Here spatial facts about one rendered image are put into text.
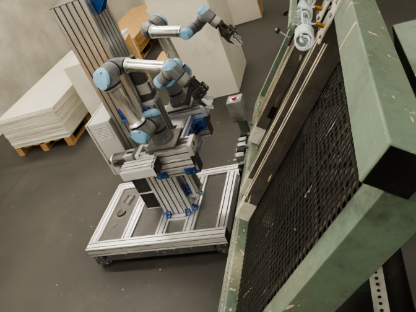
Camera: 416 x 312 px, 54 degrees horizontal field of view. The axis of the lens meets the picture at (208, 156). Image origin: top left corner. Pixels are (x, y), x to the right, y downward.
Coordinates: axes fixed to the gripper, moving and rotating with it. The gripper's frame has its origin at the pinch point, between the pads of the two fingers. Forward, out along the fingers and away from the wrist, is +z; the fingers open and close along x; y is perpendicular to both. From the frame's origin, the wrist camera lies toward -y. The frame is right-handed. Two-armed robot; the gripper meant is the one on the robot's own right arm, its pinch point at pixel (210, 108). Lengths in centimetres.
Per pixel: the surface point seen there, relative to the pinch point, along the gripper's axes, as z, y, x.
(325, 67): 2, 75, -49
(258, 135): 38.9, -2.2, 17.5
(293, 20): -25, 83, -73
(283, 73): 17.5, 37.5, 17.7
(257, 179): 27, 17, -49
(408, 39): -1, 104, -78
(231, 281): 42, -9, -87
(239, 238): 42, -9, -62
